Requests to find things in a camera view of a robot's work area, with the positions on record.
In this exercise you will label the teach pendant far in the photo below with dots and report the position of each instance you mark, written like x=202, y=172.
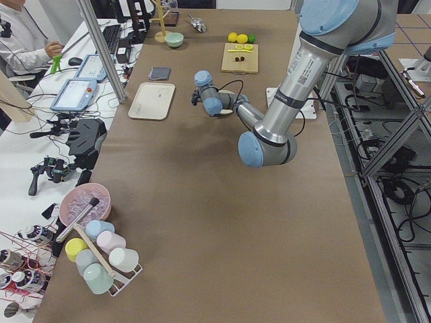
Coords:
x=91, y=67

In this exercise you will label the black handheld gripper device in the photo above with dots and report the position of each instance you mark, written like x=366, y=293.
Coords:
x=56, y=169

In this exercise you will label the mint green bowl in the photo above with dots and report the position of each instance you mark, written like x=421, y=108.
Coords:
x=174, y=39

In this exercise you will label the teach pendant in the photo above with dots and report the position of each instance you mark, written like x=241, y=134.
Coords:
x=91, y=67
x=75, y=95

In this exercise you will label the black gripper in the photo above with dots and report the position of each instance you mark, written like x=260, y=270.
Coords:
x=194, y=97

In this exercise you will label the cream rectangular tray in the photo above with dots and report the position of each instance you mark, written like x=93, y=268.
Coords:
x=152, y=101

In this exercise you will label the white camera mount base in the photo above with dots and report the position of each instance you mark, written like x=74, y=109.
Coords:
x=307, y=110

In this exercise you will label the white cup rack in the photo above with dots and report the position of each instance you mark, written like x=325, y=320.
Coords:
x=121, y=279

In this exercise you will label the grey cup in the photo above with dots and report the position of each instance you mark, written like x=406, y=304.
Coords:
x=84, y=259

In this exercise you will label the yellow cup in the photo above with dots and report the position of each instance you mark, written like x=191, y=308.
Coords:
x=73, y=247

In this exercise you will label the yellow lemon near scoop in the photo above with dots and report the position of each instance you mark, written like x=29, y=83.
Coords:
x=232, y=37

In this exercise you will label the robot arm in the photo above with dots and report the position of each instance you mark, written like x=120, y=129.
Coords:
x=329, y=29

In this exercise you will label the pink cup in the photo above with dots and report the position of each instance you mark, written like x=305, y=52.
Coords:
x=107, y=241

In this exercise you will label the teach pendant near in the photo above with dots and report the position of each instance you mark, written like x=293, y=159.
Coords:
x=75, y=95

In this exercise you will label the white cup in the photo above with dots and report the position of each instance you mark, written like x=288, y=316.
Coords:
x=124, y=259

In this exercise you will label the round beige plate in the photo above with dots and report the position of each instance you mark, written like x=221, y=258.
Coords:
x=225, y=111

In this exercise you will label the mint cup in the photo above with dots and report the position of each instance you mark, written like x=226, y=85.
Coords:
x=97, y=279

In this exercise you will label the yellow lemon middle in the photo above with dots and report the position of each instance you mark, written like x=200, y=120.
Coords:
x=242, y=39

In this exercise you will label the wooden cup tree stand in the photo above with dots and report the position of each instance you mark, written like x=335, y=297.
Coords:
x=161, y=12

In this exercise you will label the blue cup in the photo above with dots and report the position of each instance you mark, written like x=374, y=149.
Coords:
x=95, y=227

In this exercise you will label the computer mouse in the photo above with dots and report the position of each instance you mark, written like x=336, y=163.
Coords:
x=74, y=61

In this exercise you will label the grey folded cloth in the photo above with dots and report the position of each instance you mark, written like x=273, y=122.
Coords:
x=159, y=73

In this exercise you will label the seated person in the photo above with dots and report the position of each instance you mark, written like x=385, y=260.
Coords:
x=28, y=49

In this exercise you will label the aluminium frame post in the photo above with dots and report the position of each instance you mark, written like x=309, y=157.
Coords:
x=89, y=16

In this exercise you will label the bamboo cutting board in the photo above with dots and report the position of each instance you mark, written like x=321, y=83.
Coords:
x=249, y=66

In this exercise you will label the black keyboard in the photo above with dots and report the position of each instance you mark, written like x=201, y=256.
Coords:
x=111, y=36

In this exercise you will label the steel muddler in bowl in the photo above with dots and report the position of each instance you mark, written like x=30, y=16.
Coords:
x=62, y=236

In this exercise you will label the pink bowl of ice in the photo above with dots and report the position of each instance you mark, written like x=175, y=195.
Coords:
x=79, y=198

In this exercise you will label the steel scoop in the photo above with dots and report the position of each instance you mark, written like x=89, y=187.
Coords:
x=197, y=23

